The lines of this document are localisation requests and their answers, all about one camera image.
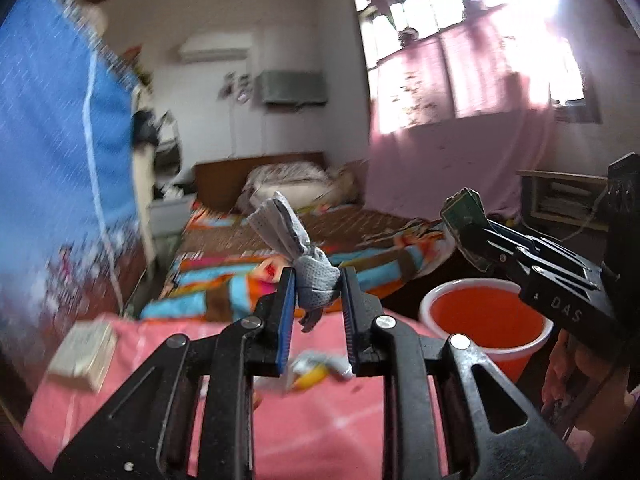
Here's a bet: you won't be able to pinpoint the colourful striped blanket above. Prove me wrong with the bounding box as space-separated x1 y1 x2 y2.
140 204 458 322

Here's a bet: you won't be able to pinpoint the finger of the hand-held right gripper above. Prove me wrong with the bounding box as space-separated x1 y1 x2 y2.
482 219 601 281
460 232 543 286

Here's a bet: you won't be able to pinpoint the white air conditioner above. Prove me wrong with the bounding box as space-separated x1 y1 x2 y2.
177 31 252 64

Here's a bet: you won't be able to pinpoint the black hanging bag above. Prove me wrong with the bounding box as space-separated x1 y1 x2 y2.
131 109 159 147

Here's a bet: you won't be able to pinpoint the blue fabric wardrobe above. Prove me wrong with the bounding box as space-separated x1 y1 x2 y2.
0 0 147 321

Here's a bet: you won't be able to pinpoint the beige paper box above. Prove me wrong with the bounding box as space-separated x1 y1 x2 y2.
46 321 119 394

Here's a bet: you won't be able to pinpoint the person's right hand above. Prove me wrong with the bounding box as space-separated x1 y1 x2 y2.
541 329 640 441

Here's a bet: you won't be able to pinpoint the beige pillow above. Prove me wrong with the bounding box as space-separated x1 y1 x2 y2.
324 164 362 204

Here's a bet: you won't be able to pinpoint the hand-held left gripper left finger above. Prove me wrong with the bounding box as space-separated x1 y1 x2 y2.
52 266 297 480

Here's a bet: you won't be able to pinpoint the wooden bed headboard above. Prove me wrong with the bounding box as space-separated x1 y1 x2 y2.
194 151 327 212

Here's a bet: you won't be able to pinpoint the dark hanging handbag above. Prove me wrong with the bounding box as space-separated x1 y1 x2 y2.
154 111 182 173

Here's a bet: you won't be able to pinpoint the red plastic bucket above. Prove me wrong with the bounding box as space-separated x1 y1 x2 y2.
419 278 555 396

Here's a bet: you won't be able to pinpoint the wall hangings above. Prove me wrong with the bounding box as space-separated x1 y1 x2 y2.
219 71 254 104

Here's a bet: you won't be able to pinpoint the grey paper towel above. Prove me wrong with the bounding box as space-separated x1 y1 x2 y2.
246 191 343 335

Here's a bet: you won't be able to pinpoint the pink checked tablecloth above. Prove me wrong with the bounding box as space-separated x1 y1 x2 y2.
22 305 451 480

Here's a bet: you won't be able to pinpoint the wooden shelf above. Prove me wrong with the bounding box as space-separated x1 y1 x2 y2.
516 169 610 234

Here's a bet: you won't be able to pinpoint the grey wall cabinet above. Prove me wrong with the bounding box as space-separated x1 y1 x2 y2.
255 69 329 109

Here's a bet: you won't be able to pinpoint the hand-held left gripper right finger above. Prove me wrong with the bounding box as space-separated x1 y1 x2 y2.
341 266 583 480

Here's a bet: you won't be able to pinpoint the pink curtain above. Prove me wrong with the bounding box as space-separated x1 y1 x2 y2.
345 0 602 223

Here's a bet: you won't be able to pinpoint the white floral pillow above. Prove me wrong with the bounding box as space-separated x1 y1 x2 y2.
241 162 334 211

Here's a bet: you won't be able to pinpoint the white nightstand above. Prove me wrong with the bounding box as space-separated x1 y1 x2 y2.
149 194 197 237

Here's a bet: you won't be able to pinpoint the yellow white wrapper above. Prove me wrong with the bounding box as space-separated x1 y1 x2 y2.
291 351 352 392

